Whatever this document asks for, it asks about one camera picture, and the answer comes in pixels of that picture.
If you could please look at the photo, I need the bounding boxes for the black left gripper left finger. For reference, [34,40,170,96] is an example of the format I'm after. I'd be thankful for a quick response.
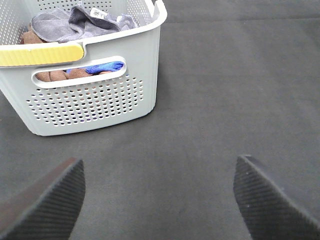
[0,158,86,240]

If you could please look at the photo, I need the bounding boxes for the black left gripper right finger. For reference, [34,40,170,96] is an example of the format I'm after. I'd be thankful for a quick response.
[233,155,320,240]

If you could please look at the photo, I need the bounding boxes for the grey microfibre towel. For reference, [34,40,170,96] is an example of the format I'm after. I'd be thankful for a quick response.
[30,4,138,43]

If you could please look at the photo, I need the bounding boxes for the blue towel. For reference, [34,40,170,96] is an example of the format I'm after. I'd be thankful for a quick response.
[79,61,125,75]

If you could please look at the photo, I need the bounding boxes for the brown towel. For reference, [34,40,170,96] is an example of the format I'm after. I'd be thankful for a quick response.
[21,24,111,82]

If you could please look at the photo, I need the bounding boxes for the grey perforated laundry basket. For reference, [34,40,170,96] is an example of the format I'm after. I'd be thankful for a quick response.
[0,0,168,136]

